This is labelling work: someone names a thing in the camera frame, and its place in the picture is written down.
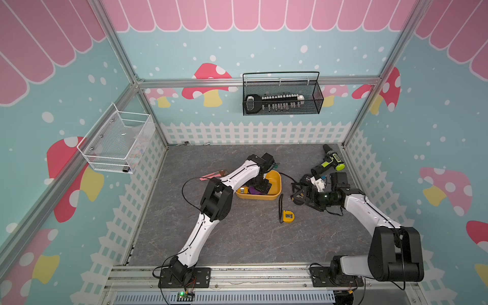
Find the black 5M tape measure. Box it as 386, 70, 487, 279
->
299, 174, 313, 185

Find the purple tape measure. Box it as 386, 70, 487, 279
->
248, 186, 266, 196

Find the yellow plastic storage box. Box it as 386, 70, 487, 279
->
236, 170, 282, 201

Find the small yellow tape measure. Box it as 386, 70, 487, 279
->
281, 210, 295, 223

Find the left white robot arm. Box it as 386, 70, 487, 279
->
167, 153, 276, 286

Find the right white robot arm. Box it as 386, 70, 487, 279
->
291, 172, 424, 285

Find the green black power drill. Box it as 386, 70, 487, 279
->
311, 144, 345, 177

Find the small green circuit board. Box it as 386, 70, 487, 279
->
177, 292, 195, 302

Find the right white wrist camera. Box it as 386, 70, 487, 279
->
311, 177, 327, 193

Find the pink handled tool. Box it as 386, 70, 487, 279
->
199, 170, 227, 181

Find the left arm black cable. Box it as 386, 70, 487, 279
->
181, 177, 214, 218

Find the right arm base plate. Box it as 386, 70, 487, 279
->
309, 264, 364, 290

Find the socket set rail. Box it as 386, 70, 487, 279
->
243, 94, 305, 114

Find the black wire wall basket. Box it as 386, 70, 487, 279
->
242, 71, 324, 116

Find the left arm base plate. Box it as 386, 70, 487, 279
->
158, 268, 212, 288

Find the white wire wall basket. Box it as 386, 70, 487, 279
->
77, 104, 156, 174

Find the grey cable duct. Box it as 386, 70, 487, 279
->
113, 291, 336, 304

